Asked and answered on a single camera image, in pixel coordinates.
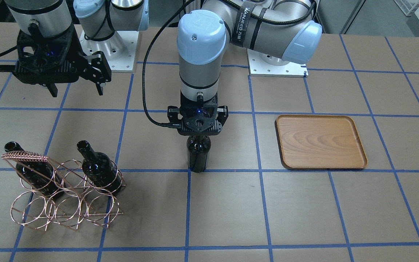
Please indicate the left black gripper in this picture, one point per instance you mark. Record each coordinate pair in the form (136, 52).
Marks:
(224, 111)

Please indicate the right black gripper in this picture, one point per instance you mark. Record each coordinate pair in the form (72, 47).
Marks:
(83, 59)

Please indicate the dark wine bottle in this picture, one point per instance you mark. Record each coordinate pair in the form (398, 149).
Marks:
(40, 175)
(198, 148)
(99, 168)

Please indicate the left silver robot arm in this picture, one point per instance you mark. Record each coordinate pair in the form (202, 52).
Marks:
(283, 29)

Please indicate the wooden tray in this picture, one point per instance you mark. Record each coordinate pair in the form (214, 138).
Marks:
(319, 142)

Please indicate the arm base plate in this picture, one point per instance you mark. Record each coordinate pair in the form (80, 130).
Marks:
(119, 50)
(263, 65)

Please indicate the copper wire bottle basket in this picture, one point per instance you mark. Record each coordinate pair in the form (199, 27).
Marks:
(75, 200)

